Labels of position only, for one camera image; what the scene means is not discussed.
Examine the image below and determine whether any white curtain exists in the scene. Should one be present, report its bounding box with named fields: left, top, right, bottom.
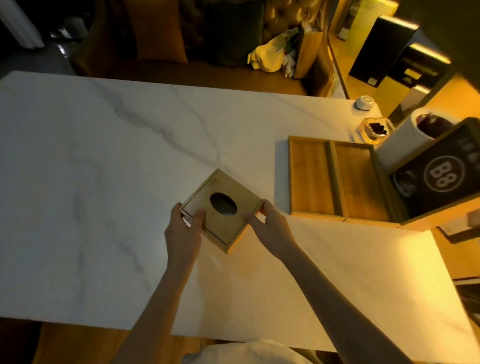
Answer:
left=0, top=0, right=45, bottom=50

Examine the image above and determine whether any person's white shirt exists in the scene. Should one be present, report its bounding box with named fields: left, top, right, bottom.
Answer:
left=181, top=339, right=314, bottom=364

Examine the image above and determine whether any dark wooden overhead panel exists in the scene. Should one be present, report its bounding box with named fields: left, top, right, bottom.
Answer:
left=393, top=0, right=480, bottom=95

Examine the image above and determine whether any wooden box with round hole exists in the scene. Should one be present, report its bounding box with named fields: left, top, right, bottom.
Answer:
left=179, top=168, right=265, bottom=255

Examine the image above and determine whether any black and yellow book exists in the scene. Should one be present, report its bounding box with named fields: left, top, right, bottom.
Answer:
left=371, top=43, right=452, bottom=117

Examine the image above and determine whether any orange cushion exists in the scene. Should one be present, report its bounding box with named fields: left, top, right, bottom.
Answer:
left=123, top=0, right=188, bottom=64

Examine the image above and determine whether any white marble table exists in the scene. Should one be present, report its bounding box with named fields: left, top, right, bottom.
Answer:
left=0, top=70, right=480, bottom=354

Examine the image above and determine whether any wooden framed black sign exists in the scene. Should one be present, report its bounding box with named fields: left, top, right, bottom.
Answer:
left=388, top=117, right=480, bottom=232

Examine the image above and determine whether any brown paper bag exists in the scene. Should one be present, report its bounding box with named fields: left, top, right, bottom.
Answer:
left=293, top=22, right=323, bottom=80

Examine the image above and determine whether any person's right forearm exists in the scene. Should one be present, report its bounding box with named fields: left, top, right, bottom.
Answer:
left=279, top=242, right=413, bottom=364

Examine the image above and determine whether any dark green cushion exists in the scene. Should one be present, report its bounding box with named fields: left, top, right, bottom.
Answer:
left=204, top=0, right=265, bottom=68

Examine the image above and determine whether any person's left forearm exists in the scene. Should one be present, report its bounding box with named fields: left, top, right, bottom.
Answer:
left=110, top=258, right=197, bottom=364

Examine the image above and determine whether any grey white upright book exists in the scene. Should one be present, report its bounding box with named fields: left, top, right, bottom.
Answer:
left=388, top=84, right=432, bottom=127

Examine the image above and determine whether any white call button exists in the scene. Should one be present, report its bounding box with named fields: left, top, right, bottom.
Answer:
left=353, top=95, right=376, bottom=112

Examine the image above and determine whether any glass ashtray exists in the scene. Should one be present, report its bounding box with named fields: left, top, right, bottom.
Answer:
left=356, top=117, right=394, bottom=146

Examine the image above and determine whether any yellow plastic bag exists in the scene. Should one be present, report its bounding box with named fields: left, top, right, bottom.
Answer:
left=247, top=28, right=299, bottom=73

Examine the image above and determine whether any person's right hand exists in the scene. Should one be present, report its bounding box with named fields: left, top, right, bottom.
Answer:
left=242, top=199, right=297, bottom=262

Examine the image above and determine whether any yellow wooden side ledge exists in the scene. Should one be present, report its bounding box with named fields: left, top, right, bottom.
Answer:
left=328, top=33, right=480, bottom=280

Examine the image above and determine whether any small white plush toy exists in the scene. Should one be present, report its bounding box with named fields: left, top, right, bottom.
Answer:
left=281, top=50, right=297, bottom=79

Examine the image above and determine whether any white cylindrical bin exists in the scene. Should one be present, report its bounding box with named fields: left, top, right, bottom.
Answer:
left=374, top=107, right=460, bottom=173

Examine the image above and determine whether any plain black book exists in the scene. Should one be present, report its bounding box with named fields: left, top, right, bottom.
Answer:
left=348, top=15, right=420, bottom=89

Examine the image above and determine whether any person's left hand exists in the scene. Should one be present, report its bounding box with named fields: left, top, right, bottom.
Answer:
left=164, top=202, right=206, bottom=269

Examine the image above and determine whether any wooden tray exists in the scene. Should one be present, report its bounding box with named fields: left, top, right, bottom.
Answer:
left=287, top=135, right=348, bottom=221
left=325, top=140, right=404, bottom=228

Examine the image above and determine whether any brown leather sofa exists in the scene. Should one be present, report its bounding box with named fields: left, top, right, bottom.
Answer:
left=69, top=0, right=337, bottom=98

